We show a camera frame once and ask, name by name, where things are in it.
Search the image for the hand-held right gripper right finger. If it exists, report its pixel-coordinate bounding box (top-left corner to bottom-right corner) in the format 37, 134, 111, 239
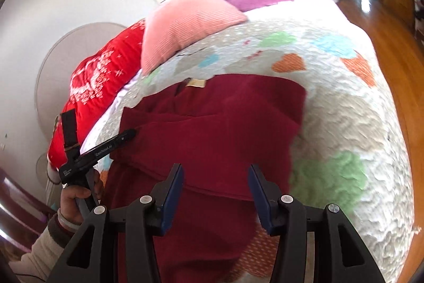
248, 164, 386, 283

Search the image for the person's left hand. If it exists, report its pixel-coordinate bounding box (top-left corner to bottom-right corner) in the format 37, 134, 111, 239
60, 169, 105, 226

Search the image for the round beige headboard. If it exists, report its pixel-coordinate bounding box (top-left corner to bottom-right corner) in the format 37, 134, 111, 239
35, 23, 128, 134

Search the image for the pink ribbed pillow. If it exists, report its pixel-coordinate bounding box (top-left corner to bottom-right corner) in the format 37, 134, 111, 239
141, 0, 248, 75

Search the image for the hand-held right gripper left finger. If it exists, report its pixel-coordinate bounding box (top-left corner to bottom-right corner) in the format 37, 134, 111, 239
46, 163, 185, 283

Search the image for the dark wooden nightstand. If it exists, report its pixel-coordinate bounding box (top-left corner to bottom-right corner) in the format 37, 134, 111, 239
0, 167, 57, 257

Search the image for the person's left forearm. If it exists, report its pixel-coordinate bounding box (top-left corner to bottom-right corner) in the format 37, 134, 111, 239
10, 208, 85, 283

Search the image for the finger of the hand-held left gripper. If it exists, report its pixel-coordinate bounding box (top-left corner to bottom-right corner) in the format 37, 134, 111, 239
114, 129, 137, 150

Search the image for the dark red fleece garment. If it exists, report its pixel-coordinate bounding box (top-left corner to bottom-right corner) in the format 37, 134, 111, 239
105, 73, 307, 283

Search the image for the white bed sheet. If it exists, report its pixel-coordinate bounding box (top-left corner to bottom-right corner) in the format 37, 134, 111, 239
79, 69, 143, 154

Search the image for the white wristband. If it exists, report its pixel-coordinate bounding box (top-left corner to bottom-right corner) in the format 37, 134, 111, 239
57, 208, 83, 231

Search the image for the red embroidered pillow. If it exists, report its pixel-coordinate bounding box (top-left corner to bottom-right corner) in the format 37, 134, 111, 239
47, 18, 148, 171

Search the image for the heart-patterned quilted bedspread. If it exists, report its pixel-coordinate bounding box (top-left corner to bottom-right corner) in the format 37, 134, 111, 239
83, 0, 416, 283

